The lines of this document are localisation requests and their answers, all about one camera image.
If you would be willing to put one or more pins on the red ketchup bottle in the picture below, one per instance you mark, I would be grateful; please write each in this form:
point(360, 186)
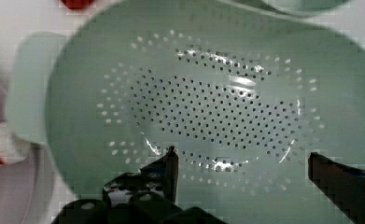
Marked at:
point(12, 148)

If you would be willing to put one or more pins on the red toy strawberry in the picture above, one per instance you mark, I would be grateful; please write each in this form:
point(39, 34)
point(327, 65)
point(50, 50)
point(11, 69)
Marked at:
point(77, 4)

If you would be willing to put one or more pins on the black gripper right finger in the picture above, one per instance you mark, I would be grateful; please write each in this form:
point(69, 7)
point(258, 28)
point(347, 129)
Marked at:
point(342, 184)

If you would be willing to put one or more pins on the green plastic strainer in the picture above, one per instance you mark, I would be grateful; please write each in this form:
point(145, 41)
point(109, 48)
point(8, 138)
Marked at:
point(244, 96)

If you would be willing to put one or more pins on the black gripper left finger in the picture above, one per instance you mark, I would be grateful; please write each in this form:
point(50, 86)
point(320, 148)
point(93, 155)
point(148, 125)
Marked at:
point(160, 176)

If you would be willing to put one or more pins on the grey round plate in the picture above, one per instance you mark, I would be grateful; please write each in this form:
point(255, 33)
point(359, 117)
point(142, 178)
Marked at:
point(17, 182)

